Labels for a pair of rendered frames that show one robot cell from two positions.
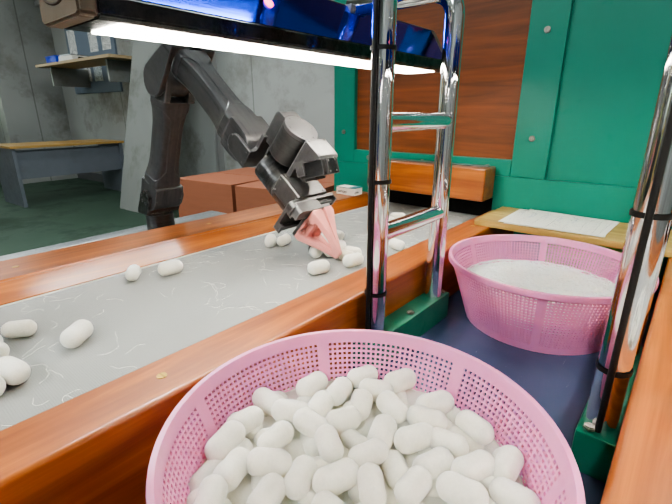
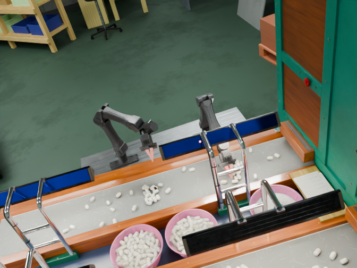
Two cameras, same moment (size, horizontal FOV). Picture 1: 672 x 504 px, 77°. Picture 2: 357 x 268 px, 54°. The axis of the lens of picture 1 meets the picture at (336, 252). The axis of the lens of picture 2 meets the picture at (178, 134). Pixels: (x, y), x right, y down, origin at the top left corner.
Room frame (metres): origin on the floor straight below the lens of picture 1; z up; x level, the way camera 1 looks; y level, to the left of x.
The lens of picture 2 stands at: (-0.46, -0.85, 2.19)
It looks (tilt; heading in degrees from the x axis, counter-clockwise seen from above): 37 degrees down; 47
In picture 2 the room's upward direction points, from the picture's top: 15 degrees counter-clockwise
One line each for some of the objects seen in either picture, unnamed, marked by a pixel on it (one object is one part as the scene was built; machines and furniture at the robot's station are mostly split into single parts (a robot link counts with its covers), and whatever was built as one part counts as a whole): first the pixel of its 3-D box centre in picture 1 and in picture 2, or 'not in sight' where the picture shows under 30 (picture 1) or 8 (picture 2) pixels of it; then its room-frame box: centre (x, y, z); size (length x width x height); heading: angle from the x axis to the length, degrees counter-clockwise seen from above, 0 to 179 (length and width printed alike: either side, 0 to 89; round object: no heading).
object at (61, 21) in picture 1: (317, 27); (219, 134); (0.62, 0.02, 1.08); 0.62 x 0.08 x 0.07; 140
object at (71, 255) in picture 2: not in sight; (44, 223); (-0.18, 0.59, 0.90); 0.20 x 0.19 x 0.45; 140
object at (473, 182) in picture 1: (426, 177); (296, 140); (0.99, -0.21, 0.83); 0.30 x 0.06 x 0.07; 50
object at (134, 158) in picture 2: not in sight; (122, 157); (0.49, 0.77, 0.71); 0.20 x 0.07 x 0.08; 144
